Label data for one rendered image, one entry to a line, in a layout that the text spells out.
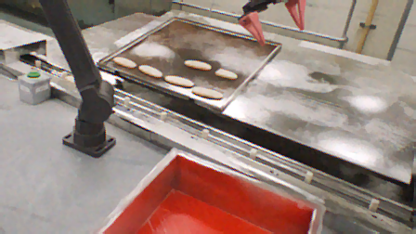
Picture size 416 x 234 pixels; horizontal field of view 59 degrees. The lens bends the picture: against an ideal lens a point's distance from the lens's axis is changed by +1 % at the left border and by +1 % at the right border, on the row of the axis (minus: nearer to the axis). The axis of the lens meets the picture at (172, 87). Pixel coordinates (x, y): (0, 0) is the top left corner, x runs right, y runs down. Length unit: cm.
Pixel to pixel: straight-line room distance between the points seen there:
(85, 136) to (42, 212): 22
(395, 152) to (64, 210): 80
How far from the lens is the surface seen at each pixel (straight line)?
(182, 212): 81
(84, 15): 421
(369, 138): 110
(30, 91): 119
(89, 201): 84
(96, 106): 89
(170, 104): 121
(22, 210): 84
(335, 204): 89
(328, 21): 463
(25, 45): 144
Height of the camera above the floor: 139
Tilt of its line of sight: 25 degrees down
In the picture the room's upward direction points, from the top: 6 degrees clockwise
